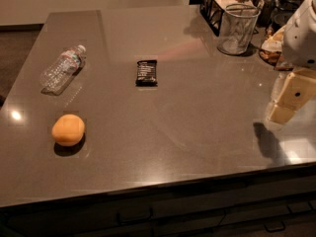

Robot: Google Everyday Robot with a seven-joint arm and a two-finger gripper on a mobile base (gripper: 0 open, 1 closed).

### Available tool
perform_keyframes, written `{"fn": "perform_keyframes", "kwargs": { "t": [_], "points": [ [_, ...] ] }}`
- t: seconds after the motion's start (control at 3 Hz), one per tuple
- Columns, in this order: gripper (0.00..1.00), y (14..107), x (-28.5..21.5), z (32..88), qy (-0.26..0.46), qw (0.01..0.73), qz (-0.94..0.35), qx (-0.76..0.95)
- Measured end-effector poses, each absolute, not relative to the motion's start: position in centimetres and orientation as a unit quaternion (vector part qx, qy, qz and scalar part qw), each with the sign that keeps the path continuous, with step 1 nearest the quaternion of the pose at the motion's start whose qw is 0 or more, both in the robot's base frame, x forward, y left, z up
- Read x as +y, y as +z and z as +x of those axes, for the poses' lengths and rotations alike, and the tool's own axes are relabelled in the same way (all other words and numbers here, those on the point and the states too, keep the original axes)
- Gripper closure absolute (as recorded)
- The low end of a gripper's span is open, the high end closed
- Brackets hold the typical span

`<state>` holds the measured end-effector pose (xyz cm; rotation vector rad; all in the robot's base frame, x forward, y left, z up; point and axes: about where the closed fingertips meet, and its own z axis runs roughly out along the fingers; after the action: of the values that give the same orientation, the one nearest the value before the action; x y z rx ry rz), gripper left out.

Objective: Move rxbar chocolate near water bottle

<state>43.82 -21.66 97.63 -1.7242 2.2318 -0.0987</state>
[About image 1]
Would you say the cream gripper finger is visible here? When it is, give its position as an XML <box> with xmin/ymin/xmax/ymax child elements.
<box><xmin>268</xmin><ymin>104</ymin><xmax>295</xmax><ymax>124</ymax></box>

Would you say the black rxbar chocolate wrapper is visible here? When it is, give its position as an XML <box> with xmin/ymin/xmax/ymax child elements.
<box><xmin>135</xmin><ymin>59</ymin><xmax>158</xmax><ymax>87</ymax></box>

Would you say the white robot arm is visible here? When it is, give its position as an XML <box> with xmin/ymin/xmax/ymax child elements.
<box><xmin>267</xmin><ymin>0</ymin><xmax>316</xmax><ymax>124</ymax></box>

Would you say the clear plastic water bottle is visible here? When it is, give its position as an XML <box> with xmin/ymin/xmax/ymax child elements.
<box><xmin>39</xmin><ymin>44</ymin><xmax>86</xmax><ymax>94</ymax></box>

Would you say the glass snack jar with lid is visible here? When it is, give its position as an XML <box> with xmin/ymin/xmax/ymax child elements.
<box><xmin>259</xmin><ymin>12</ymin><xmax>293</xmax><ymax>71</ymax></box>

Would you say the dark snack jar background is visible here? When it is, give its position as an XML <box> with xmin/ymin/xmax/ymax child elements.
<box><xmin>258</xmin><ymin>0</ymin><xmax>300</xmax><ymax>27</ymax></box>

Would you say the orange fruit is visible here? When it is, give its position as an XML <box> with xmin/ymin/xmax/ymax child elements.
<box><xmin>51</xmin><ymin>115</ymin><xmax>85</xmax><ymax>146</ymax></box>

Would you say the wire mesh cup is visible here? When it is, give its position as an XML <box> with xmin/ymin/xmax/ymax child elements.
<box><xmin>217</xmin><ymin>3</ymin><xmax>261</xmax><ymax>55</ymax></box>

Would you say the black drawer handle right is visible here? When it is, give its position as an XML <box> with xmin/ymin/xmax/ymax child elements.
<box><xmin>264</xmin><ymin>221</ymin><xmax>285</xmax><ymax>233</ymax></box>

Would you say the black drawer handle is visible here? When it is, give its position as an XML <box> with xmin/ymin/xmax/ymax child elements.
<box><xmin>116</xmin><ymin>207</ymin><xmax>153</xmax><ymax>225</ymax></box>
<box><xmin>264</xmin><ymin>221</ymin><xmax>285</xmax><ymax>233</ymax></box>

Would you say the black wire basket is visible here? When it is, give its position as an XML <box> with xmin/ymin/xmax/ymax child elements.
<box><xmin>199</xmin><ymin>0</ymin><xmax>265</xmax><ymax>37</ymax></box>

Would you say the black drawer handle left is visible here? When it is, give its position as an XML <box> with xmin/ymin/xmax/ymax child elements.
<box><xmin>116</xmin><ymin>207</ymin><xmax>153</xmax><ymax>225</ymax></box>

